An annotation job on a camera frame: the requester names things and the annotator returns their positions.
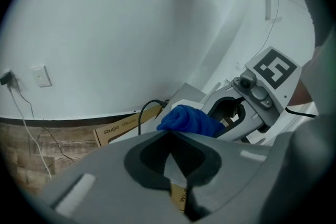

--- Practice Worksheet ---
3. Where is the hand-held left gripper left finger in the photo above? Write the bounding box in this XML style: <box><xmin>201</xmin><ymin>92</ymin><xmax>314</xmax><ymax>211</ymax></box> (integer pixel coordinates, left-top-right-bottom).
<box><xmin>39</xmin><ymin>130</ymin><xmax>190</xmax><ymax>224</ymax></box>

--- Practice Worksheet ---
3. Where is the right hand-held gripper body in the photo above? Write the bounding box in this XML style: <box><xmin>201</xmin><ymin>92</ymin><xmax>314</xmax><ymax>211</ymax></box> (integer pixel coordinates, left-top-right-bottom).
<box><xmin>231</xmin><ymin>46</ymin><xmax>305</xmax><ymax>134</ymax></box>

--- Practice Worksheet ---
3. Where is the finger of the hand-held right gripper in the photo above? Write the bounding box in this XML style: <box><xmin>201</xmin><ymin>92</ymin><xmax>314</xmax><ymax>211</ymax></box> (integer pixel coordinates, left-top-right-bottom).
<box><xmin>214</xmin><ymin>104</ymin><xmax>264</xmax><ymax>142</ymax></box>
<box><xmin>202</xmin><ymin>86</ymin><xmax>244</xmax><ymax>115</ymax></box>

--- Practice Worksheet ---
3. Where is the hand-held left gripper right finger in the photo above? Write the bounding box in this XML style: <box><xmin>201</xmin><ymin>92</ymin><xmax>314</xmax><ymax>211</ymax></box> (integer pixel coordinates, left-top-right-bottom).
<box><xmin>169</xmin><ymin>130</ymin><xmax>275</xmax><ymax>224</ymax></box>

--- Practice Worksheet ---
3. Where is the white router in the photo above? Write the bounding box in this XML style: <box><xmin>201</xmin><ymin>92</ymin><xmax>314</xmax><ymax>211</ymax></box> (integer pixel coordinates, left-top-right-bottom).
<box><xmin>140</xmin><ymin>82</ymin><xmax>210</xmax><ymax>137</ymax></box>

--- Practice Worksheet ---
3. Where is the blue cloth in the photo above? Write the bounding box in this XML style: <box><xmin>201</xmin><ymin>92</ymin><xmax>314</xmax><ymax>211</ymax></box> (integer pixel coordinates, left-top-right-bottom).
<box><xmin>156</xmin><ymin>104</ymin><xmax>226</xmax><ymax>138</ymax></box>

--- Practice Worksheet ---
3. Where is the person's grey top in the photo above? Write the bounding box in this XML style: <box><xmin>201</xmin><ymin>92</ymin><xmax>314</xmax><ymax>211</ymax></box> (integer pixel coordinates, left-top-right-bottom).
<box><xmin>299</xmin><ymin>31</ymin><xmax>336</xmax><ymax>120</ymax></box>

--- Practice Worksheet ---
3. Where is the brown cardboard box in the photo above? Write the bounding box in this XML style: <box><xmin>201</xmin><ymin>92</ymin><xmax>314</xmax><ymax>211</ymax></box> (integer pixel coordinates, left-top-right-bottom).
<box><xmin>93</xmin><ymin>104</ymin><xmax>188</xmax><ymax>215</ymax></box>

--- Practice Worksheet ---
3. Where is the dark baseboard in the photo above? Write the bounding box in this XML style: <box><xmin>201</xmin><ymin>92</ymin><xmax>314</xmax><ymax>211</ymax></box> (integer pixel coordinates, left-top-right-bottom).
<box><xmin>0</xmin><ymin>112</ymin><xmax>144</xmax><ymax>129</ymax></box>

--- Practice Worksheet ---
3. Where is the black power adapter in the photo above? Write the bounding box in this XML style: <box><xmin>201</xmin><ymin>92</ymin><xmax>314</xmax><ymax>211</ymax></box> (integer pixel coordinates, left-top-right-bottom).
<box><xmin>0</xmin><ymin>70</ymin><xmax>14</xmax><ymax>87</ymax></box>

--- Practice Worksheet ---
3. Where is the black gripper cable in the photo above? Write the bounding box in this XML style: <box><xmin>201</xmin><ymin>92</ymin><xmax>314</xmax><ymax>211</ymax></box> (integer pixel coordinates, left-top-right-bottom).
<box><xmin>285</xmin><ymin>106</ymin><xmax>319</xmax><ymax>118</ymax></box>

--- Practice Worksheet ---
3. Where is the thin black cable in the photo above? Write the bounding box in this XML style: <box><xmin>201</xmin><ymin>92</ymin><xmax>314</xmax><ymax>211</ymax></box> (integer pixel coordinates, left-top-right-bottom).
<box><xmin>15</xmin><ymin>86</ymin><xmax>77</xmax><ymax>163</ymax></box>

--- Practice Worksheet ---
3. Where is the thin wall wire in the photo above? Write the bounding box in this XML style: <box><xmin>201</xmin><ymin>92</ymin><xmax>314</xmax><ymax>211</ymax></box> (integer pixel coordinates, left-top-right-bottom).
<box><xmin>251</xmin><ymin>0</ymin><xmax>280</xmax><ymax>61</ymax></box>

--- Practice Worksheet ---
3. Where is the black router cable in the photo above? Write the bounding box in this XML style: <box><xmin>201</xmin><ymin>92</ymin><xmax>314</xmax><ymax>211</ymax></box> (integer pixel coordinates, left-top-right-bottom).
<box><xmin>137</xmin><ymin>99</ymin><xmax>170</xmax><ymax>137</ymax></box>

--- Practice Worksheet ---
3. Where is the white cable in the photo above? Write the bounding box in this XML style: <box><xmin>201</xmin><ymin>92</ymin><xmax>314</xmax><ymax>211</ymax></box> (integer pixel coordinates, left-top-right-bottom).
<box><xmin>7</xmin><ymin>86</ymin><xmax>53</xmax><ymax>180</ymax></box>

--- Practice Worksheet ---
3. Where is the white wall switch plate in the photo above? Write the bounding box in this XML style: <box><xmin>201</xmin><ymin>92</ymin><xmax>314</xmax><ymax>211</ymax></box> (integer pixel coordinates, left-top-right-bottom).
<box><xmin>31</xmin><ymin>65</ymin><xmax>53</xmax><ymax>88</ymax></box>

